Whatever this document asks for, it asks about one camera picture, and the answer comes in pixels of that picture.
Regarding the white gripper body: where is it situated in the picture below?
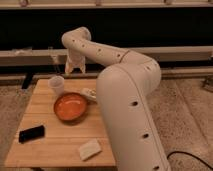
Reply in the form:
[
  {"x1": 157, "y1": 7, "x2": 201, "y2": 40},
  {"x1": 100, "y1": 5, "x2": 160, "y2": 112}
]
[{"x1": 67, "y1": 49, "x2": 85, "y2": 68}]

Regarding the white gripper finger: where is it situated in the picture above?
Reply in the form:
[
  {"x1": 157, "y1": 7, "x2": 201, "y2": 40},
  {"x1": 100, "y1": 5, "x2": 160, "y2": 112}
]
[
  {"x1": 80, "y1": 65, "x2": 86, "y2": 74},
  {"x1": 65, "y1": 64, "x2": 72, "y2": 74}
]

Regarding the translucent white ceramic cup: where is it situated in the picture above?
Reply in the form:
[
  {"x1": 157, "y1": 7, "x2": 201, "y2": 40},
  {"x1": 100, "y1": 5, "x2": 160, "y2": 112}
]
[{"x1": 48, "y1": 76, "x2": 64, "y2": 97}]

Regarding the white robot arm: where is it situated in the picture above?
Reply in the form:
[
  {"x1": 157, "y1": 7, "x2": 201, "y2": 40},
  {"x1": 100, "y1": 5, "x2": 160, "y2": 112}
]
[{"x1": 62, "y1": 27, "x2": 171, "y2": 171}]

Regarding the orange bowl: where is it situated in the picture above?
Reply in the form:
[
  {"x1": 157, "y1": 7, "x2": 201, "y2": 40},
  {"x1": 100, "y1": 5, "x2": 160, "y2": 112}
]
[{"x1": 53, "y1": 92, "x2": 87, "y2": 121}]

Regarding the black rectangular block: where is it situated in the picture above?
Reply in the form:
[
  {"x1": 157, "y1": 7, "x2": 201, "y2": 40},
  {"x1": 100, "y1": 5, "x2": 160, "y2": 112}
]
[{"x1": 19, "y1": 125, "x2": 45, "y2": 143}]

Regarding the beige sponge block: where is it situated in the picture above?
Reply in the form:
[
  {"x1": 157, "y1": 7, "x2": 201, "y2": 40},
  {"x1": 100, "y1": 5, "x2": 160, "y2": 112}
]
[{"x1": 78, "y1": 139, "x2": 102, "y2": 161}]

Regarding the black floor cable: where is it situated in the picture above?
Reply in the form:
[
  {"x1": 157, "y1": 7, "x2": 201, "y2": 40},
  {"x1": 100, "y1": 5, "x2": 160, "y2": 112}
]
[{"x1": 166, "y1": 150, "x2": 213, "y2": 171}]

